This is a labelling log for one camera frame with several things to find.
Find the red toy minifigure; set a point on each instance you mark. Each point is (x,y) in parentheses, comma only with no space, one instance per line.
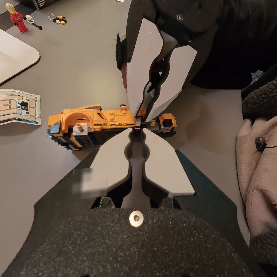
(18,19)

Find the black toy set box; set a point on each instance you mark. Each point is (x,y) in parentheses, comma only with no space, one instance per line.
(43,3)

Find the orange toy brick car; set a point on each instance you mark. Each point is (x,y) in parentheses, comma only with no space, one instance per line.
(86,121)

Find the white toy helmet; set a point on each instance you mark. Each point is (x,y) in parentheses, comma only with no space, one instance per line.
(29,19)

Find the cluster of small toy bricks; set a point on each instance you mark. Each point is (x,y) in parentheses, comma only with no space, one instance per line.
(60,20)

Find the person's right forearm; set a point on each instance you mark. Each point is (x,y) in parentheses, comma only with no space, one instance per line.
(238,43)

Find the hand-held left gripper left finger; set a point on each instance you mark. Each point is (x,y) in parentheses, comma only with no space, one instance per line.
(112,155)

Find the white book stand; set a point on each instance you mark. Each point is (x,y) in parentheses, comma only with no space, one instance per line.
(15,56)

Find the person's right hand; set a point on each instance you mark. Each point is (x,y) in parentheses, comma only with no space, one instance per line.
(124,75)

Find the sticker sheet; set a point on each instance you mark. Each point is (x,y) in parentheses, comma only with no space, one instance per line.
(19,103)

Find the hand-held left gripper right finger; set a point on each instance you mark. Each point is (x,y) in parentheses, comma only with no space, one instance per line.
(166,168)

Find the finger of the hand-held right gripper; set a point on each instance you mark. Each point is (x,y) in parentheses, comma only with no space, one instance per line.
(175,82)
(140,65)

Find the black toy wrench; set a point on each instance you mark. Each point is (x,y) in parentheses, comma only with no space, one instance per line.
(37,26)

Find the clear toy brick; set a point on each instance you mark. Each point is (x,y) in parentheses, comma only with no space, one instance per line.
(51,17)

